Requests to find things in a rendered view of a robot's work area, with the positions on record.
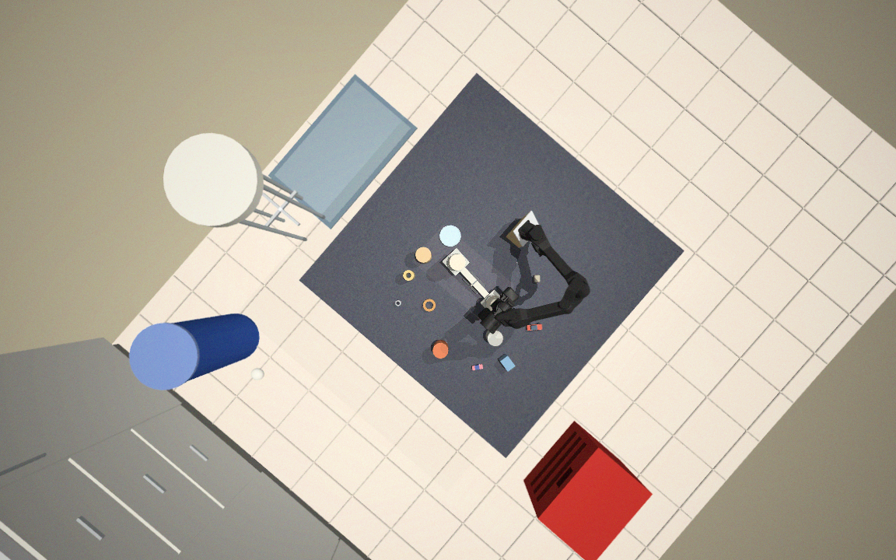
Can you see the orange cylinder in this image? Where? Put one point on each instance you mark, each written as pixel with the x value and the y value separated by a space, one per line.
pixel 440 349

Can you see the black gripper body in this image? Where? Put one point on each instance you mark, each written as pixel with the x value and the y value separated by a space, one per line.
pixel 508 293

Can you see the light blue block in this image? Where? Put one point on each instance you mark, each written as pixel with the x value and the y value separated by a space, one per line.
pixel 506 361

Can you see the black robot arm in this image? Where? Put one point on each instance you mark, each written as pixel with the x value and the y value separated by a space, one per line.
pixel 517 318

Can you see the tan paper cup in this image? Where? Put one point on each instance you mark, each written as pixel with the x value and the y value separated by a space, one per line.
pixel 423 255

